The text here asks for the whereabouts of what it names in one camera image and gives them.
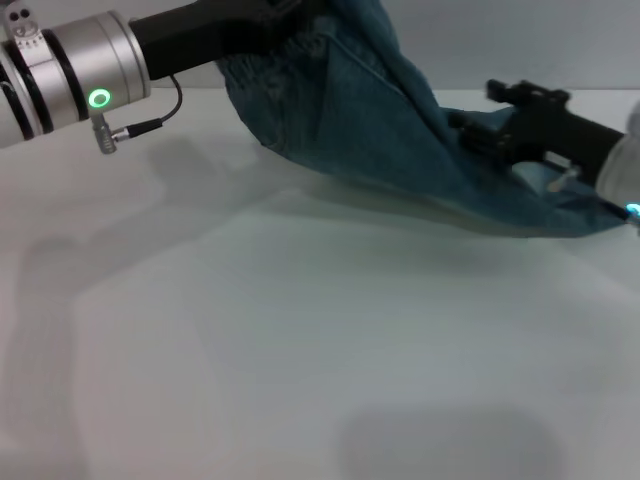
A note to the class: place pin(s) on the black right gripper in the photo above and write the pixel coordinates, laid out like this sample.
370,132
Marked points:
560,135

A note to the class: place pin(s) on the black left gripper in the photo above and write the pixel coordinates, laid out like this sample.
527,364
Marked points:
200,35

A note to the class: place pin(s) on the blue denim shorts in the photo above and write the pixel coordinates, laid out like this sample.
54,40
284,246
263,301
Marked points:
375,125

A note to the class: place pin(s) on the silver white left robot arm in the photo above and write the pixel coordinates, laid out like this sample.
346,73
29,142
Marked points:
65,75

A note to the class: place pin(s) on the white tablecloth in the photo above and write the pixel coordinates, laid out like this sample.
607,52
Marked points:
250,325

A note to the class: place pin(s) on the silver camera bracket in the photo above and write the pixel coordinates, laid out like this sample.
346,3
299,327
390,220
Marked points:
22,27

